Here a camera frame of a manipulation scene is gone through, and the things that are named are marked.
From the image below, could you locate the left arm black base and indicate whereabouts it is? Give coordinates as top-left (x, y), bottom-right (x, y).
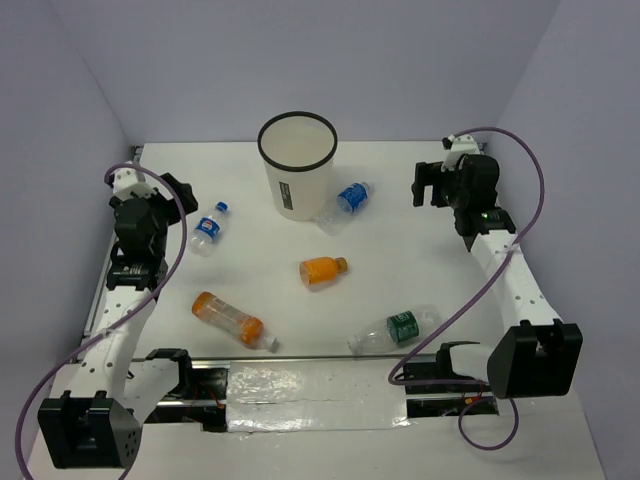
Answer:
top-left (145, 349), bottom-right (228, 433)

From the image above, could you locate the clear bottle green label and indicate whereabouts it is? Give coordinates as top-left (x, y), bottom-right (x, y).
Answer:
top-left (347, 305), bottom-right (442, 355)

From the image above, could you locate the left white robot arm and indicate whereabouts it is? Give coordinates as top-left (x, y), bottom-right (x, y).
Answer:
top-left (37, 165), bottom-right (198, 469)

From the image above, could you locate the Pepsi bottle blue label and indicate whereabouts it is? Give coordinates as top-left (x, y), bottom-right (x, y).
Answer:
top-left (188, 202), bottom-right (229, 257)

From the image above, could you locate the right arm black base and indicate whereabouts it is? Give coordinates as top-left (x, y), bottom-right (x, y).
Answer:
top-left (400, 342), bottom-right (493, 419)

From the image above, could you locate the white bin with black rim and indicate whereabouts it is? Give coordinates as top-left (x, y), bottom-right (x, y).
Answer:
top-left (257, 111), bottom-right (338, 221)

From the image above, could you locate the silver tape patch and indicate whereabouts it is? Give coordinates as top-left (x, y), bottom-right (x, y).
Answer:
top-left (226, 359), bottom-right (409, 433)

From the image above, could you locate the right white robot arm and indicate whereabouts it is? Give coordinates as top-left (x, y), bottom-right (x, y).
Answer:
top-left (412, 154), bottom-right (583, 399)

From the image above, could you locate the clear bottle blue label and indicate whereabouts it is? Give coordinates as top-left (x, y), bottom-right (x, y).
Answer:
top-left (313, 182), bottom-right (372, 235)

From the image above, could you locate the long orange bottle white cap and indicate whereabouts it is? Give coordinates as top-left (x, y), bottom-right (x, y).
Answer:
top-left (191, 292), bottom-right (278, 352)

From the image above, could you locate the short orange juice bottle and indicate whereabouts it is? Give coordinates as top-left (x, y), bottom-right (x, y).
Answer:
top-left (299, 257), bottom-right (348, 286)

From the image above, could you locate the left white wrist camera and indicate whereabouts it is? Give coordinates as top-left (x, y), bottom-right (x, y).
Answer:
top-left (112, 168), bottom-right (156, 201)

